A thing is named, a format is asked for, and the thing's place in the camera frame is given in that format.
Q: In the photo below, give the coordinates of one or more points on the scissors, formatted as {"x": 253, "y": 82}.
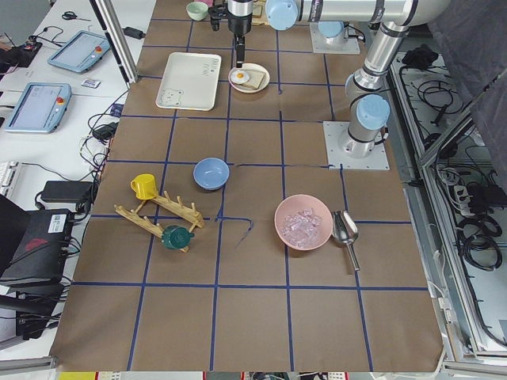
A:
{"x": 70, "y": 15}

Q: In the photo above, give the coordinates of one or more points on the blue teach pendant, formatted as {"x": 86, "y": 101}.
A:
{"x": 40, "y": 108}
{"x": 81, "y": 52}

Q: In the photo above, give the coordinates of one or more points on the metal scoop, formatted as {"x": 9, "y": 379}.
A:
{"x": 345, "y": 232}

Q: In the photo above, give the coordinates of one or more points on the aluminium frame post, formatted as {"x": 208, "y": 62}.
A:
{"x": 110, "y": 25}

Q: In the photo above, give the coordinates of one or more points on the black power adapter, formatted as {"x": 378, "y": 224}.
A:
{"x": 56, "y": 191}

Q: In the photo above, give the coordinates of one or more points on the bread slice on plate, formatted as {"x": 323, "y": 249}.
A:
{"x": 255, "y": 78}

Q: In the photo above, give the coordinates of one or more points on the blue bowl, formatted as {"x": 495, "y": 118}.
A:
{"x": 211, "y": 173}

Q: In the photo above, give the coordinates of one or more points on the green bowl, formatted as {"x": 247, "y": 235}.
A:
{"x": 197, "y": 11}

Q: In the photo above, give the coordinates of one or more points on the wooden cutting board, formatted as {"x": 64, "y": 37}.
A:
{"x": 259, "y": 13}

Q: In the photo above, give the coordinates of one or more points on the fried egg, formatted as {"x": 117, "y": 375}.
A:
{"x": 238, "y": 76}

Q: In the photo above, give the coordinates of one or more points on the yellow mug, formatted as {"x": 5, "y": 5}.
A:
{"x": 144, "y": 186}

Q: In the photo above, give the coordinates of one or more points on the blue teach pendant near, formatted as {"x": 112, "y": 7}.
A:
{"x": 40, "y": 108}

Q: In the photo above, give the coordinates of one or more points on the cream round plate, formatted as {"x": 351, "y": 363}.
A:
{"x": 250, "y": 66}

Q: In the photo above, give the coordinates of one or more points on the cream bear tray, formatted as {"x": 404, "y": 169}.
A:
{"x": 189, "y": 82}

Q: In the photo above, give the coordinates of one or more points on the black computer box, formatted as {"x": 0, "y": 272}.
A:
{"x": 32, "y": 245}

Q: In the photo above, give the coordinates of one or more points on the blue teach pendant far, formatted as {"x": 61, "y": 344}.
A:
{"x": 81, "y": 52}

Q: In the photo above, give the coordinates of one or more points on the dark green mug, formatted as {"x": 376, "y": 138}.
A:
{"x": 177, "y": 237}

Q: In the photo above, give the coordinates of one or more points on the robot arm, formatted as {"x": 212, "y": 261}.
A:
{"x": 369, "y": 111}
{"x": 282, "y": 15}

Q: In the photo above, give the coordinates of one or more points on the pink bowl with ice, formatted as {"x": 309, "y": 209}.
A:
{"x": 303, "y": 222}

